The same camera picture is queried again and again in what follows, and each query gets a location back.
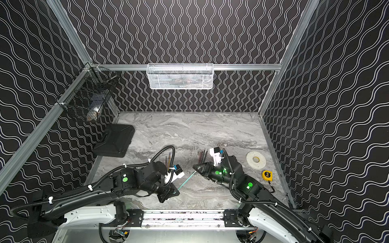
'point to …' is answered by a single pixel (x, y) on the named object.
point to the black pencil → (205, 156)
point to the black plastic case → (115, 141)
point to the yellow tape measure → (267, 175)
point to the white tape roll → (259, 165)
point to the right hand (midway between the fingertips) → (193, 166)
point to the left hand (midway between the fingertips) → (179, 192)
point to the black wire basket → (86, 95)
